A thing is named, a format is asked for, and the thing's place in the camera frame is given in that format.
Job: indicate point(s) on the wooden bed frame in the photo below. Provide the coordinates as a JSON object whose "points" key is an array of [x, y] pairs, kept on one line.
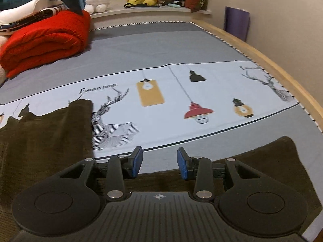
{"points": [[277, 68]]}

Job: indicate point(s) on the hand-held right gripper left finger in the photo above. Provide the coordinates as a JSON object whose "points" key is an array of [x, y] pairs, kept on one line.
{"points": [[137, 161]]}

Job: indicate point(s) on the dark olive pants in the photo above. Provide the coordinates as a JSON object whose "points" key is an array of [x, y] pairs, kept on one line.
{"points": [[37, 143]]}

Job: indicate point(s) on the white pillow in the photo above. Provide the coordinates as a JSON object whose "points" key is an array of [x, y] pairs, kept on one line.
{"points": [[22, 8]]}

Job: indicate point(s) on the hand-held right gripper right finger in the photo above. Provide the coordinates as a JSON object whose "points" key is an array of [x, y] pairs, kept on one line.
{"points": [[182, 163]]}

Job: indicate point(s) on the white plush toy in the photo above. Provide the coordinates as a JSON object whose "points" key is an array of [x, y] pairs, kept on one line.
{"points": [[97, 1]]}

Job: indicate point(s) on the red folded blanket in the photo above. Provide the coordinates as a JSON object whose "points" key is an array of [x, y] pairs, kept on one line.
{"points": [[48, 42]]}

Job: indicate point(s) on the window sill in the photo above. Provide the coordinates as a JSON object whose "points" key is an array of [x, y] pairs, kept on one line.
{"points": [[141, 8]]}

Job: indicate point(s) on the grey printed bed sheet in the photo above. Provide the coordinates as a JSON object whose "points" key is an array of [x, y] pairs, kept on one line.
{"points": [[176, 42]]}

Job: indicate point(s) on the navy patterned cloth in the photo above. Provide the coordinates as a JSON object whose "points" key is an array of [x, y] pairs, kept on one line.
{"points": [[37, 15]]}

